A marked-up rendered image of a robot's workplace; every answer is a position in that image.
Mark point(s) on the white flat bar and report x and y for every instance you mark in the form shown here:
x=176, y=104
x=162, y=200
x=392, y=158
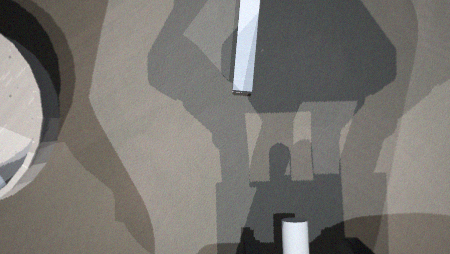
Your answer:
x=246, y=46

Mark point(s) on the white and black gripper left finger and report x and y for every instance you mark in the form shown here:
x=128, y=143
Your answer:
x=252, y=246

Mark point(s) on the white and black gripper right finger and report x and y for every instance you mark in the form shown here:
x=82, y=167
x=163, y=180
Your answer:
x=352, y=245

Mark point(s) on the white cylinder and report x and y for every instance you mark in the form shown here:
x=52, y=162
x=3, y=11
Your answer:
x=295, y=238

